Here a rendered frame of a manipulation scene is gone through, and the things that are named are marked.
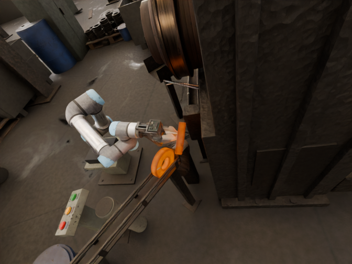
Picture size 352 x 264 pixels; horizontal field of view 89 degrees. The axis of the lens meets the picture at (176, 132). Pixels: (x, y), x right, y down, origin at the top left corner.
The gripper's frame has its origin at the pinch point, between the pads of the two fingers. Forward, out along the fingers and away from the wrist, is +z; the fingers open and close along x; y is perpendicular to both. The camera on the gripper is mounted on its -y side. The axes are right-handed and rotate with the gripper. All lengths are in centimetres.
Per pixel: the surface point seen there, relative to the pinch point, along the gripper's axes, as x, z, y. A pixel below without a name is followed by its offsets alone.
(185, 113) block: 15.8, -0.6, -2.9
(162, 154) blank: -8.3, -7.4, -4.0
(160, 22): 25.2, -5.6, 38.7
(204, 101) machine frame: 17.5, 9.3, 5.1
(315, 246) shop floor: -27, 78, -73
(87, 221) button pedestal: -44, -56, -37
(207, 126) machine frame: 2.4, 13.0, 6.5
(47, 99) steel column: 115, -285, -114
